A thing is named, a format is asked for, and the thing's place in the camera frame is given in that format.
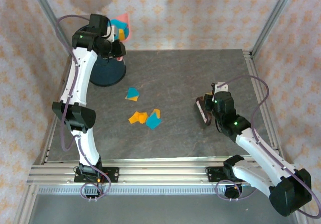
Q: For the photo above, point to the black pink cartoon-face brush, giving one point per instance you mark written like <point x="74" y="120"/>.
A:
<point x="203" y="113"/>

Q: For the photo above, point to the orange paper scrap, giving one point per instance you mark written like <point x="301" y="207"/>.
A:
<point x="143" y="117"/>
<point x="121" y="34"/>
<point x="156" y="111"/>
<point x="134" y="99"/>
<point x="135" y="118"/>

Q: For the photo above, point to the pink plastic dustpan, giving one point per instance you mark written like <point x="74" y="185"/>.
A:
<point x="129" y="33"/>

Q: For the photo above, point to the blue paper scrap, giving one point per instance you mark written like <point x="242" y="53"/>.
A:
<point x="132" y="92"/>
<point x="126" y="30"/>
<point x="117" y="23"/>
<point x="153" y="122"/>

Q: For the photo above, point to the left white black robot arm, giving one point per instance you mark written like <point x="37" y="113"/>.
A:
<point x="80" y="75"/>

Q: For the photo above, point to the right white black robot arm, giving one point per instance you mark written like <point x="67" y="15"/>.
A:
<point x="260" y="151"/>

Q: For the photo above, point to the dark blue trash bin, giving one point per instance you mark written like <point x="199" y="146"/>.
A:
<point x="107" y="70"/>

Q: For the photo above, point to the orange patterned white backdrop cloth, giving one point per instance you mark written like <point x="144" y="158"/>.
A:
<point x="175" y="20"/>

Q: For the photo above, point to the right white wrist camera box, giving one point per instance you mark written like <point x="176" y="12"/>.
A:
<point x="220" y="87"/>

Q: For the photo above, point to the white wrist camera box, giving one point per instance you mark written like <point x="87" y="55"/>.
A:
<point x="110" y="31"/>
<point x="220" y="87"/>

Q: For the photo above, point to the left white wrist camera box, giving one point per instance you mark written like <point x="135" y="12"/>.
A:
<point x="110" y="31"/>

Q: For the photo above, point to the right aluminium side rail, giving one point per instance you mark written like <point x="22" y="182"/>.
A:
<point x="251" y="63"/>

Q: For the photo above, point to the aluminium side rail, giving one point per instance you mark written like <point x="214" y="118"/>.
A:
<point x="50" y="138"/>
<point x="251" y="63"/>

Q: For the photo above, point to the left aluminium frame post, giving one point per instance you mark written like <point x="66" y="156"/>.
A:
<point x="45" y="5"/>

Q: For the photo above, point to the aluminium frame post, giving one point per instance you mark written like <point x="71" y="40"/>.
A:
<point x="45" y="5"/>
<point x="274" y="15"/>

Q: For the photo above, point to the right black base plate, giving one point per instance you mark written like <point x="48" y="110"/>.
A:
<point x="213" y="173"/>

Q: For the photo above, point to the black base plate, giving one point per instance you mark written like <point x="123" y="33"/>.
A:
<point x="111" y="175"/>
<point x="213" y="173"/>

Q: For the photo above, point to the wide aluminium frame rail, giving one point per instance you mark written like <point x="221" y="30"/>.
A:
<point x="163" y="173"/>

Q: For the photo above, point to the right aluminium frame post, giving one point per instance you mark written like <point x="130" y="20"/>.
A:
<point x="274" y="15"/>

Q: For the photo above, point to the left aluminium side rail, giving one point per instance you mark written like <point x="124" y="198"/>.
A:
<point x="50" y="138"/>

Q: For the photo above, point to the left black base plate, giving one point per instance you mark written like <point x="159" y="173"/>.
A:
<point x="111" y="175"/>

